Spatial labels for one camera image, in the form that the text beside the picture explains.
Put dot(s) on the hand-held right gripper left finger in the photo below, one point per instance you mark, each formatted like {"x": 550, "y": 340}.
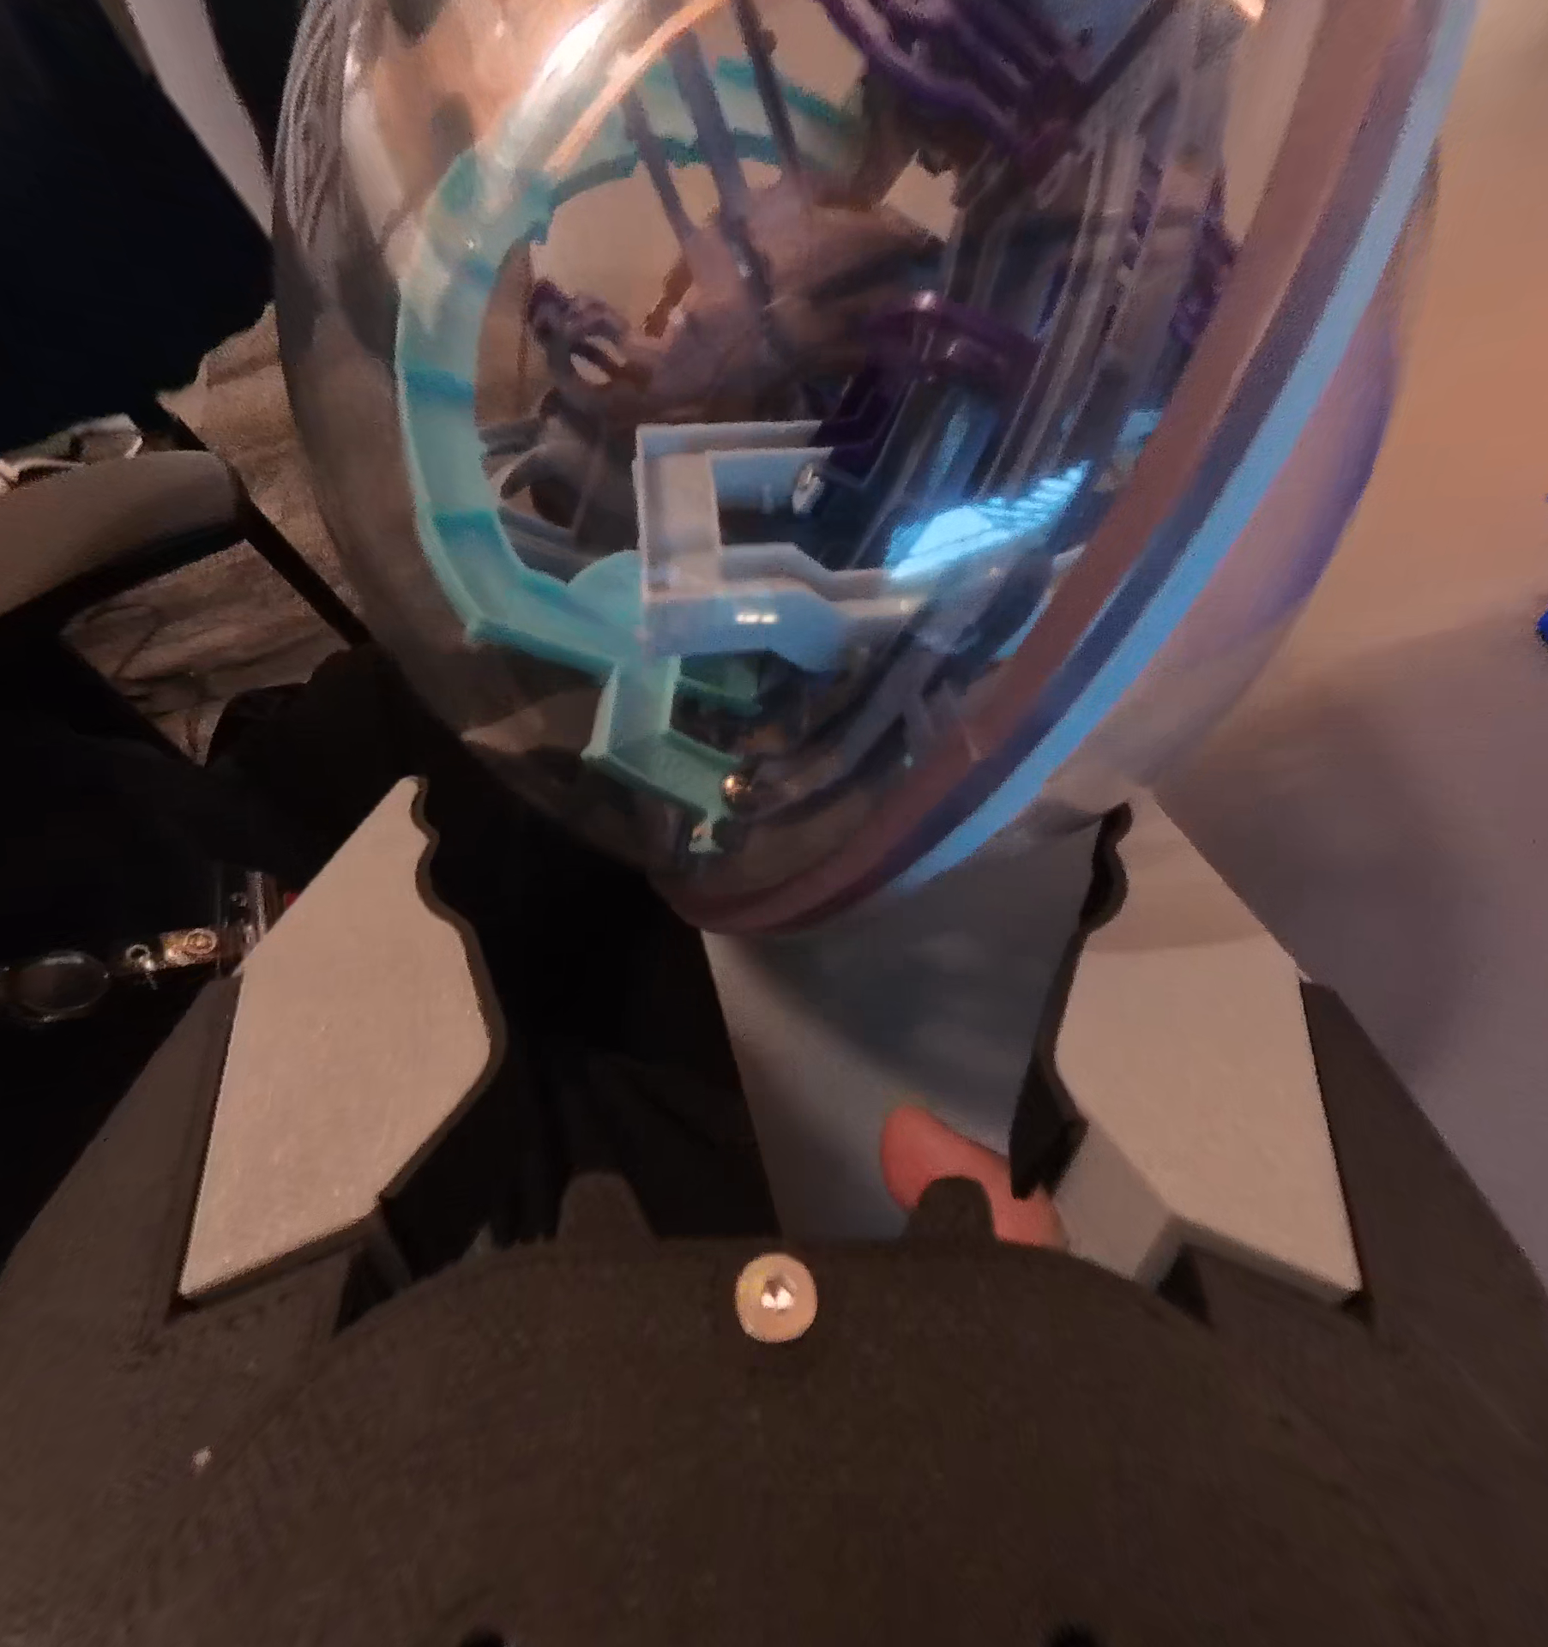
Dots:
{"x": 336, "y": 1068}

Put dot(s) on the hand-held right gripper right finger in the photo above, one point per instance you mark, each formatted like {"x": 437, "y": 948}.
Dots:
{"x": 1199, "y": 1094}

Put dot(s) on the clear plastic maze ball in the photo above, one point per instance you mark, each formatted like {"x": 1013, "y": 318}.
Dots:
{"x": 723, "y": 386}

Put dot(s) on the person's left forearm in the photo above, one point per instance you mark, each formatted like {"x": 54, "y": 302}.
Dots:
{"x": 66, "y": 193}

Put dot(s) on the person's right hand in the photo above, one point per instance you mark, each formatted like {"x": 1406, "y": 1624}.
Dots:
{"x": 928, "y": 1146}

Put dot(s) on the metal badge reel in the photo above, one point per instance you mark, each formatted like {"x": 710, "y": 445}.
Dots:
{"x": 54, "y": 986}

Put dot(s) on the person's black clothing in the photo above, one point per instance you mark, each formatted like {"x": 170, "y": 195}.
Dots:
{"x": 106, "y": 798}

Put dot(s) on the black office chair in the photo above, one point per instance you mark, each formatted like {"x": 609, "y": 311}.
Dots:
{"x": 79, "y": 541}

